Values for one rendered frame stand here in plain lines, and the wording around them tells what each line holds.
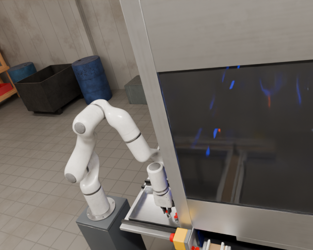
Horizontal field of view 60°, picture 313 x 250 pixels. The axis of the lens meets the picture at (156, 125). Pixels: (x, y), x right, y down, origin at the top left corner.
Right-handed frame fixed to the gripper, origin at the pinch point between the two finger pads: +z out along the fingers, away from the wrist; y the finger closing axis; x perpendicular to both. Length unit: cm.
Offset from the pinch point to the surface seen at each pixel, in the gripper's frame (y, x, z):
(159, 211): -7.1, 2.6, 5.8
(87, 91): -296, 306, 63
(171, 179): 15.4, -14.3, -37.9
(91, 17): -287, 383, -62
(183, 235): 17.5, -20.1, -9.2
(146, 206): -16.4, 5.1, 5.9
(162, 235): 0.5, -12.4, 6.0
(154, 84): 18, -14, -82
